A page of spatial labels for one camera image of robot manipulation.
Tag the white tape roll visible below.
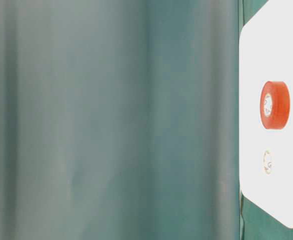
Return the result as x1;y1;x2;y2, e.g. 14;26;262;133
258;148;286;181

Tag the red tape roll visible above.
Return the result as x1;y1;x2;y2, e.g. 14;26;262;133
260;81;290;130

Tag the white plastic tray case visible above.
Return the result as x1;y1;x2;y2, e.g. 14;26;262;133
239;0;293;229

